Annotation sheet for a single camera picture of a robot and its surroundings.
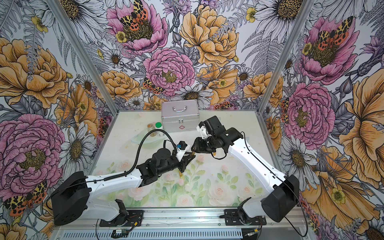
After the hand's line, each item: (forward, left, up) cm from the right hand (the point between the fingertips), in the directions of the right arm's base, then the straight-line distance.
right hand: (195, 152), depth 74 cm
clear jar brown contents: (+28, +30, -13) cm, 43 cm away
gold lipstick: (+1, +1, -1) cm, 2 cm away
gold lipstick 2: (-2, +9, -20) cm, 22 cm away
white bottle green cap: (+29, +24, -12) cm, 39 cm away
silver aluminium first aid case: (+33, +9, -8) cm, 36 cm away
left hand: (0, +1, -6) cm, 6 cm away
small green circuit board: (-28, +37, -21) cm, 51 cm away
